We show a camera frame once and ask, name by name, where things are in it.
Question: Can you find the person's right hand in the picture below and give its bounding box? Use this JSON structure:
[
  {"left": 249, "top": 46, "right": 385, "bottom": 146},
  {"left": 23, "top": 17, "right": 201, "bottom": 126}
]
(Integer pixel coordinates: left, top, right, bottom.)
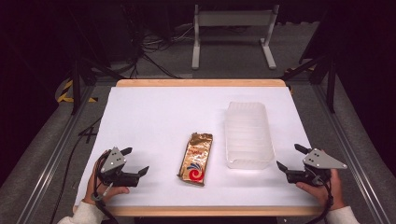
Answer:
[{"left": 295, "top": 167, "right": 347, "bottom": 212}]

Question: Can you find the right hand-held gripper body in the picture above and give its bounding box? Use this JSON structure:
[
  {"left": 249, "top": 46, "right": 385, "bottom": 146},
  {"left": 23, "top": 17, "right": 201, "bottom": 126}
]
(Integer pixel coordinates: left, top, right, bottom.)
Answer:
[{"left": 285, "top": 147, "right": 348, "bottom": 188}]

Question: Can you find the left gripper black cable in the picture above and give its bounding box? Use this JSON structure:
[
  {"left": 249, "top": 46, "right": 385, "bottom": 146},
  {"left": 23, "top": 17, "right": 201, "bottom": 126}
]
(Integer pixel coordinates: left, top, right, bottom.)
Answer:
[{"left": 92, "top": 151, "right": 120, "bottom": 224}]

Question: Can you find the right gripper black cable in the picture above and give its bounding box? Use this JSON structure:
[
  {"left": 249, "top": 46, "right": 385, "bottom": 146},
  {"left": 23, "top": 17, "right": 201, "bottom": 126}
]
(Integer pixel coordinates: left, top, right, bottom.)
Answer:
[{"left": 310, "top": 175, "right": 335, "bottom": 224}]

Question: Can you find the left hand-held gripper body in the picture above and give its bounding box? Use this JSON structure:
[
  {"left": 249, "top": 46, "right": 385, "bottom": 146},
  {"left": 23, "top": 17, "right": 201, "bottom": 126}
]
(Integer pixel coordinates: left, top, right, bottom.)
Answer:
[{"left": 96, "top": 147, "right": 141, "bottom": 189}]

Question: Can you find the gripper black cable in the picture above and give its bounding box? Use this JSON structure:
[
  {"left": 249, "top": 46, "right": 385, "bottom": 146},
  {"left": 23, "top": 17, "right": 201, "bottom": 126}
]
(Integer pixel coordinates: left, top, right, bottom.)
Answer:
[
  {"left": 92, "top": 151, "right": 120, "bottom": 224},
  {"left": 310, "top": 175, "right": 335, "bottom": 224}
]

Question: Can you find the yellow and black floor tape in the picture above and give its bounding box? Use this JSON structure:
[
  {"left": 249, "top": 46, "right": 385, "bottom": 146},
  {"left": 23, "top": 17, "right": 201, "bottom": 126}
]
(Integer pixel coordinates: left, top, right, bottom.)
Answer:
[{"left": 55, "top": 78, "right": 99, "bottom": 105}]

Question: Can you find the white metal stand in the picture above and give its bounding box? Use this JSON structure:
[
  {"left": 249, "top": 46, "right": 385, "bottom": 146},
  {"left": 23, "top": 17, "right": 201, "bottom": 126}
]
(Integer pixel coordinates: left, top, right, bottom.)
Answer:
[{"left": 191, "top": 4, "right": 280, "bottom": 71}]

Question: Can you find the person's left hand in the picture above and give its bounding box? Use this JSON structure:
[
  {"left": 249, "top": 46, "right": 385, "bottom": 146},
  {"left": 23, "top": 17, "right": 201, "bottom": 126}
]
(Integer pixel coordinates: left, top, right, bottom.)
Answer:
[{"left": 82, "top": 150, "right": 131, "bottom": 206}]

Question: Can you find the clear plastic container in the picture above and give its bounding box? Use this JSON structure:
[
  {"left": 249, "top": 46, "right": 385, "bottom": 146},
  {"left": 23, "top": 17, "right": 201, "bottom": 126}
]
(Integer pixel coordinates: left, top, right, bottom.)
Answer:
[{"left": 224, "top": 101, "right": 276, "bottom": 171}]

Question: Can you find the thin black floor cable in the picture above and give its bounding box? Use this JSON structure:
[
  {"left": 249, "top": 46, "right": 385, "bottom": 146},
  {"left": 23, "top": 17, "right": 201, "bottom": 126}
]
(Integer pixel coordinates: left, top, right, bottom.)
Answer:
[{"left": 49, "top": 116, "right": 104, "bottom": 224}]

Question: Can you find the black floor cables bundle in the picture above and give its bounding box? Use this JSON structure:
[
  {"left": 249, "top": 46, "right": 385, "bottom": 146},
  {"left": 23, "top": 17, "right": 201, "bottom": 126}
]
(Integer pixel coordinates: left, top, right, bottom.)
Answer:
[{"left": 121, "top": 5, "right": 194, "bottom": 79}]

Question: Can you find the gold foil snack packet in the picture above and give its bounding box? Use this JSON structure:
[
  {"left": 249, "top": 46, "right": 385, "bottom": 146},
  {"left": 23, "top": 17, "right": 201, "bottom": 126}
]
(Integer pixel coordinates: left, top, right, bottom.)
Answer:
[{"left": 177, "top": 132, "right": 215, "bottom": 187}]

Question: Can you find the black metal stand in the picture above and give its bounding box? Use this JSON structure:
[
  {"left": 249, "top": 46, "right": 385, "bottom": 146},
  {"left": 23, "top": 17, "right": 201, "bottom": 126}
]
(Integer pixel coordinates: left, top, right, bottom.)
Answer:
[
  {"left": 68, "top": 58, "right": 126, "bottom": 117},
  {"left": 279, "top": 54, "right": 338, "bottom": 114}
]

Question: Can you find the aluminium floor rail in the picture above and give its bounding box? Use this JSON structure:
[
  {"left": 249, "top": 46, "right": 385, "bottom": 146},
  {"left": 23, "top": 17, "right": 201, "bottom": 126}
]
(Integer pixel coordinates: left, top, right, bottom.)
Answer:
[
  {"left": 15, "top": 85, "right": 96, "bottom": 224},
  {"left": 312, "top": 83, "right": 392, "bottom": 224}
]

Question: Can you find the white table sheet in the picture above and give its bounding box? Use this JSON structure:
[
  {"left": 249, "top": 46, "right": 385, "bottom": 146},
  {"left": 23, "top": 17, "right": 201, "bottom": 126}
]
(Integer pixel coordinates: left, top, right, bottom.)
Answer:
[{"left": 75, "top": 86, "right": 319, "bottom": 208}]

